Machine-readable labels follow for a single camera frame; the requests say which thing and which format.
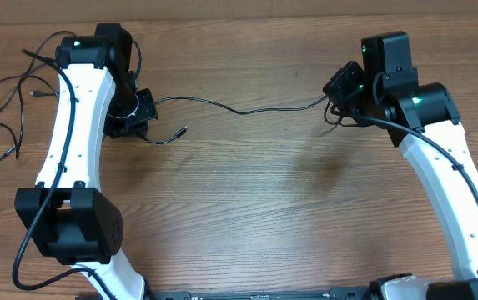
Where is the black cable bundle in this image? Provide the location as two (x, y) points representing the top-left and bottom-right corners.
(136, 94), (346, 146)

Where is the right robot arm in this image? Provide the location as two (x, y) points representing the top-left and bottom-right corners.
(323, 31), (478, 299)

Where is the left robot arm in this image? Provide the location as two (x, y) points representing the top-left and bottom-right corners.
(14, 23), (158, 299)

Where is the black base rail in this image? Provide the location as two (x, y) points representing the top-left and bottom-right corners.
(75, 272), (446, 300)

